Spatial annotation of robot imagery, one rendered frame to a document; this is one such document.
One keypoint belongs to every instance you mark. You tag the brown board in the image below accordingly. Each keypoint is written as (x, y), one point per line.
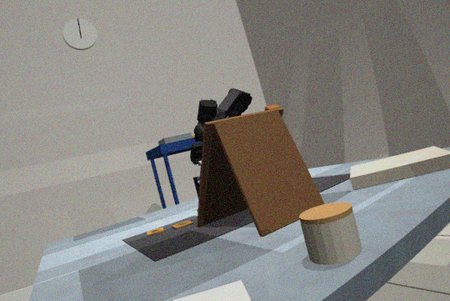
(251, 162)

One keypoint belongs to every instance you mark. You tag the grey cylindrical container with tan lid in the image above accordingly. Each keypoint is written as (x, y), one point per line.
(330, 233)

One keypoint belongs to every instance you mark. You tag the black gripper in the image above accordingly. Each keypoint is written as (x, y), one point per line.
(196, 151)

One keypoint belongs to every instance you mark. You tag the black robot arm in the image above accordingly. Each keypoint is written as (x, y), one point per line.
(234, 104)

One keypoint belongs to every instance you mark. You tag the beige rectangular block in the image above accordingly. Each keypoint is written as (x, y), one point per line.
(398, 167)

